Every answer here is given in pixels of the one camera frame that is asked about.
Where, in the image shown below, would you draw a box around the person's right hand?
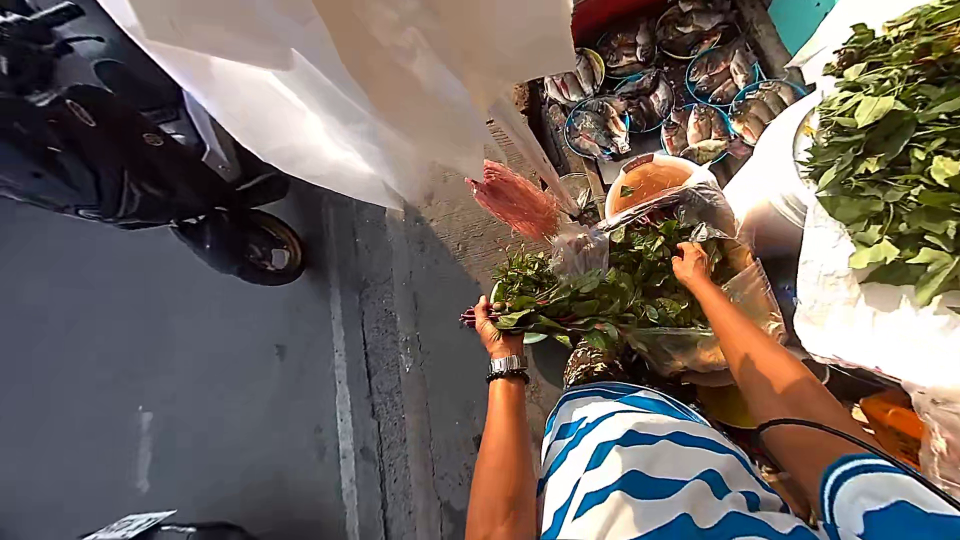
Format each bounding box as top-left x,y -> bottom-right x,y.
672,241 -> 711,292

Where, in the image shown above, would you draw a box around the person's left hand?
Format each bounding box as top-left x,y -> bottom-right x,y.
474,295 -> 525,360

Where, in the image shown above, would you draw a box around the leafy bunch with red stems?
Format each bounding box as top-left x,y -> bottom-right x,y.
459,270 -> 639,350

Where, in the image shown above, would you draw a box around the large transparent plastic bag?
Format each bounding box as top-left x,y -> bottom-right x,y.
600,183 -> 787,378

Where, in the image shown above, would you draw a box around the person's right forearm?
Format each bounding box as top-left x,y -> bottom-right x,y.
690,276 -> 886,519

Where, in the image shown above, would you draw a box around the person's left forearm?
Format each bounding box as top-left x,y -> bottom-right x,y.
465,354 -> 538,540

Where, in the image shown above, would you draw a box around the pile of dark leafy greens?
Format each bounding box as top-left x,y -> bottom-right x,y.
606,213 -> 732,330

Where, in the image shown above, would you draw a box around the small-leaved green bunch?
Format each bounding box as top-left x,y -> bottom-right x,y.
491,245 -> 562,305

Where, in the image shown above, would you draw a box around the orange plastic bucket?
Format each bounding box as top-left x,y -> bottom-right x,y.
604,153 -> 720,222

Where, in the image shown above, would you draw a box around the small crumpled clear bag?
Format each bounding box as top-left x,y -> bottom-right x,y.
549,223 -> 611,281

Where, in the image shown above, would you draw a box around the group of round fish basins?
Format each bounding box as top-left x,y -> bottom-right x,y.
543,0 -> 810,166

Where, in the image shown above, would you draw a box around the person's legs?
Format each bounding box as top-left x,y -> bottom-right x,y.
562,340 -> 625,390

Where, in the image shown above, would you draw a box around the white round tub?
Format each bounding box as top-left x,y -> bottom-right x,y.
722,90 -> 822,234

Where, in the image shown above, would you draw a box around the piles of fish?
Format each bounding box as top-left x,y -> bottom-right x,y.
544,0 -> 804,165

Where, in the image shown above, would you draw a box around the yellow round container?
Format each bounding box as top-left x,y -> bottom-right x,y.
696,382 -> 760,429

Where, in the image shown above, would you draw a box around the white plastic sack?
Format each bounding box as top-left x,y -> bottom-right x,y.
791,75 -> 960,402

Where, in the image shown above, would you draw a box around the person's body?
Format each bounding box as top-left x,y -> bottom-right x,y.
537,381 -> 960,540

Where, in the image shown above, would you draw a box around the pile of broad green leaves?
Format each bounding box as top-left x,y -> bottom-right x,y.
801,0 -> 960,309

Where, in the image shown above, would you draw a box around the red panel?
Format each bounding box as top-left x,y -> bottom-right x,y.
571,0 -> 652,42

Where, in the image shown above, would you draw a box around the teal panel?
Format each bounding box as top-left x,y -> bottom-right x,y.
767,0 -> 839,66

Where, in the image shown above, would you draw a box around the orange plastic bag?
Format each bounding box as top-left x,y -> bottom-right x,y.
857,388 -> 927,470

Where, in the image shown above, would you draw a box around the white hanging sheet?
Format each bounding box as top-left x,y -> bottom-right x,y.
96,0 -> 575,211

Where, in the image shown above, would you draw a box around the pale translucent plastic bag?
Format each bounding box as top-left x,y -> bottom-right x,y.
902,381 -> 960,498

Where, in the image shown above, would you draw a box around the motorcycle with white plate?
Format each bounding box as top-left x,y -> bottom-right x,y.
78,510 -> 260,540

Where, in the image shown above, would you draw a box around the black motorcycle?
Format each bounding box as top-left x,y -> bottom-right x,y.
0,0 -> 306,287

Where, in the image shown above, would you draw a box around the pink plastic string bundle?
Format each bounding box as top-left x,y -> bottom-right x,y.
465,159 -> 562,243

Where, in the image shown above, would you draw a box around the black curved cord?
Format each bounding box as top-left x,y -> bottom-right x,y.
756,417 -> 960,514

